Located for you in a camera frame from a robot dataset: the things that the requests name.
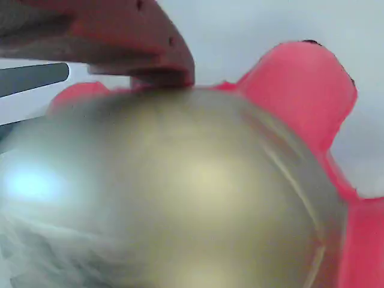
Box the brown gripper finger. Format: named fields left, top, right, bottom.
left=0, top=0, right=196, bottom=89

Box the red turtle toy gold shell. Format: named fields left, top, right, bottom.
left=0, top=40, right=384, bottom=288

